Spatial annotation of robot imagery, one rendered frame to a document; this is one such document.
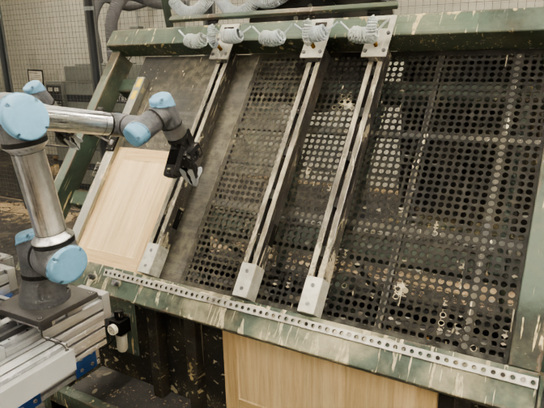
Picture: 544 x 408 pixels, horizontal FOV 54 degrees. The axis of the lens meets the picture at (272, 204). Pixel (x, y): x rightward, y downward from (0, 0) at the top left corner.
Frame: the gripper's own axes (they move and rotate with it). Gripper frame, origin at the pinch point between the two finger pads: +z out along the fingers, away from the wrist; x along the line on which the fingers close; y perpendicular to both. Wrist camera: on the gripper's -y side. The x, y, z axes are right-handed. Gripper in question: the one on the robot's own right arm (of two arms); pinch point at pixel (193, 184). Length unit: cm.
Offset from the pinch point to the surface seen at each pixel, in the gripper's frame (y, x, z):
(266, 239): 2.0, -21.8, 25.3
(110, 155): 30, 75, 16
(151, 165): 29, 50, 19
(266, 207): 12.7, -18.1, 19.8
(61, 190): 11, 98, 26
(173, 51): 83, 61, -9
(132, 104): 56, 74, 4
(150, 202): 12, 43, 26
